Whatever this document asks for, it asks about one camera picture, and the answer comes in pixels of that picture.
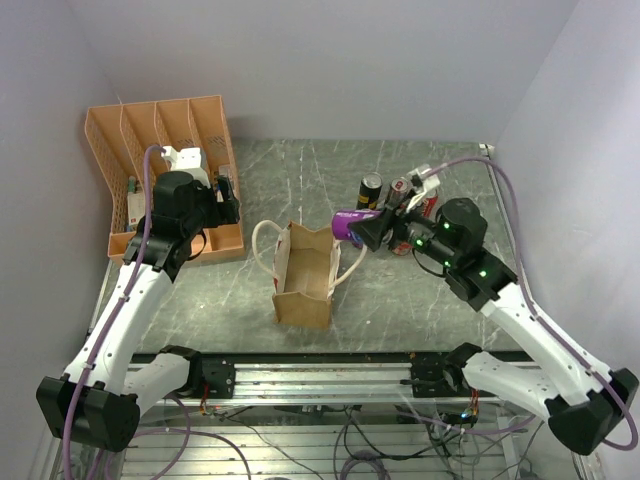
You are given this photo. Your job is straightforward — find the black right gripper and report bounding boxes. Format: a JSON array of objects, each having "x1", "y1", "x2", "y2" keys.
[{"x1": 350, "y1": 188, "x2": 458, "y2": 268}]

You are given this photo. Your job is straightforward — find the red can front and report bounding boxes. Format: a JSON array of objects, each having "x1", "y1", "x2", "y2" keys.
[{"x1": 331, "y1": 208, "x2": 384, "y2": 242}]

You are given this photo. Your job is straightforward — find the red can silver top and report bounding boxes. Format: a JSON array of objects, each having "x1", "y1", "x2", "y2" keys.
[{"x1": 388, "y1": 239, "x2": 412, "y2": 256}]

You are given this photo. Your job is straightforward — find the black soda can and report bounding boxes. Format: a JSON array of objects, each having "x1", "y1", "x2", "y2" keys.
[{"x1": 356, "y1": 172, "x2": 383, "y2": 210}]

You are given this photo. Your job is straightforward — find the red tab soda can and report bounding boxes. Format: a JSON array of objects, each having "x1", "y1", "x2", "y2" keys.
[{"x1": 384, "y1": 177, "x2": 412, "y2": 210}]

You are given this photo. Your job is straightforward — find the watermelon print canvas bag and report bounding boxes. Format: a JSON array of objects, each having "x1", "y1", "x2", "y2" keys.
[{"x1": 251, "y1": 220, "x2": 368, "y2": 330}]

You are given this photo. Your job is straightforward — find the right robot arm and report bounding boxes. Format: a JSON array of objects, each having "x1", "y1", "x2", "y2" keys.
[{"x1": 348, "y1": 198, "x2": 639, "y2": 456}]

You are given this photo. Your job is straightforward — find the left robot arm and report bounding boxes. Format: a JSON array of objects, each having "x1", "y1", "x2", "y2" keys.
[{"x1": 36, "y1": 171, "x2": 240, "y2": 452}]

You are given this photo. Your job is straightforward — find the white medicine box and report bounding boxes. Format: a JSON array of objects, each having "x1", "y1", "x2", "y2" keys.
[{"x1": 127, "y1": 192, "x2": 145, "y2": 231}]

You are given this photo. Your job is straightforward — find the orange plastic file organizer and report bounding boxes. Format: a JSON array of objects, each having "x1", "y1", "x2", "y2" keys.
[{"x1": 85, "y1": 95, "x2": 240, "y2": 265}]

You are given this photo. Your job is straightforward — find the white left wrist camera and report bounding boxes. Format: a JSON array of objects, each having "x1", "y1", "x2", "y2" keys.
[{"x1": 161, "y1": 146, "x2": 211, "y2": 188}]

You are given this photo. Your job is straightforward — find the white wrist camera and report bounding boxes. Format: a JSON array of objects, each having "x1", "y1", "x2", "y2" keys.
[
  {"x1": 405, "y1": 164, "x2": 440, "y2": 213},
  {"x1": 161, "y1": 146, "x2": 211, "y2": 188}
]

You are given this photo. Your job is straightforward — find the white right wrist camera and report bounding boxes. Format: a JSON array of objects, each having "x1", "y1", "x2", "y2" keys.
[{"x1": 405, "y1": 164, "x2": 440, "y2": 213}]

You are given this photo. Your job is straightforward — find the aluminium mounting rail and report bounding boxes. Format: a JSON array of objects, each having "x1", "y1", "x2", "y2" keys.
[{"x1": 188, "y1": 355, "x2": 471, "y2": 406}]

